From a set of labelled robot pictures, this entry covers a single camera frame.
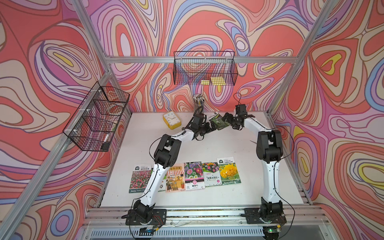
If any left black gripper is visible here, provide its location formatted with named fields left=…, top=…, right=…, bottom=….
left=196, top=121, right=218, bottom=137

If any green gourd seed packet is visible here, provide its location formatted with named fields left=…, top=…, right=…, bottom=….
left=208, top=112, right=230, bottom=131

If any white sunflowers seed packet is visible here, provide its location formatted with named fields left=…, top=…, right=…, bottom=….
left=202, top=162, right=222, bottom=188

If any yellow sunflower seed packet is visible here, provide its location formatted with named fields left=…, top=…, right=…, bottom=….
left=217, top=157, right=241, bottom=185

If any chrysanthemum seed packet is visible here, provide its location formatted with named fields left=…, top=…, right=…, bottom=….
left=184, top=162, right=205, bottom=191

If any orange shop seed packet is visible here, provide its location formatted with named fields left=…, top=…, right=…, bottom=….
left=166, top=164, right=186, bottom=193

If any pink flower field seed packet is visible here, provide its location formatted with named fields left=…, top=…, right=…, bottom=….
left=129, top=164, right=153, bottom=194

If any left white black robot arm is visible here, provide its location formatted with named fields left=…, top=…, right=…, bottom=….
left=130, top=106, right=207, bottom=223

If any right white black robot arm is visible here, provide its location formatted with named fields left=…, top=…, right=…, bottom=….
left=223, top=104, right=284, bottom=223

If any clear cup of pencils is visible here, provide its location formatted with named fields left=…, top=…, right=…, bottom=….
left=193, top=94, right=205, bottom=113

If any yellow alarm clock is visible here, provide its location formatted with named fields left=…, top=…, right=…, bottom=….
left=163, top=111, right=182, bottom=130

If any yellow sticky note pad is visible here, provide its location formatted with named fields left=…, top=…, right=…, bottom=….
left=211, top=77, right=226, bottom=86

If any black wire basket back wall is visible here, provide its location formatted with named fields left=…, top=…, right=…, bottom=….
left=173, top=50, right=238, bottom=86

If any black wire basket wall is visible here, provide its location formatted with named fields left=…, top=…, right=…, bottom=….
left=173, top=50, right=238, bottom=86
left=63, top=82, right=130, bottom=152

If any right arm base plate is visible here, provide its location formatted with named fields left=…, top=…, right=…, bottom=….
left=241, top=208, right=287, bottom=226

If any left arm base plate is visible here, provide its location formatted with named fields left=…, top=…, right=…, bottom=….
left=126, top=209, right=167, bottom=226

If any black wire basket left wall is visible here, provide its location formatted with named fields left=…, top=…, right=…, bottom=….
left=63, top=82, right=130, bottom=152

